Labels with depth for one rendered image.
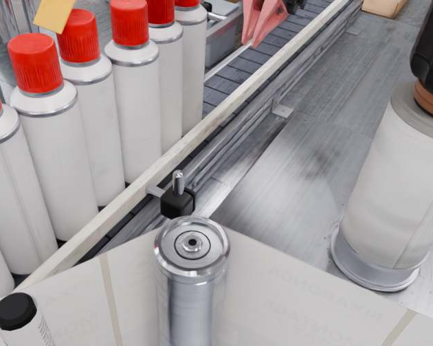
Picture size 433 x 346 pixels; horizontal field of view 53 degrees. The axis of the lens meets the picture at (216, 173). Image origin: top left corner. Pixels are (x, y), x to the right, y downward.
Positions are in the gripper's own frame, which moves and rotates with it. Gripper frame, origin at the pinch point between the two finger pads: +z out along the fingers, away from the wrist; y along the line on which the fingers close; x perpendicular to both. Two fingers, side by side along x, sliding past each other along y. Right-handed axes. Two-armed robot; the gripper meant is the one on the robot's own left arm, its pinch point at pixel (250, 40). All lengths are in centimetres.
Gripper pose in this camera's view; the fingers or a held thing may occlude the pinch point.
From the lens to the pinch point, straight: 70.3
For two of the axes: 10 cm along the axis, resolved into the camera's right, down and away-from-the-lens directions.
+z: -3.9, 9.2, 1.1
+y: 8.5, 4.0, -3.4
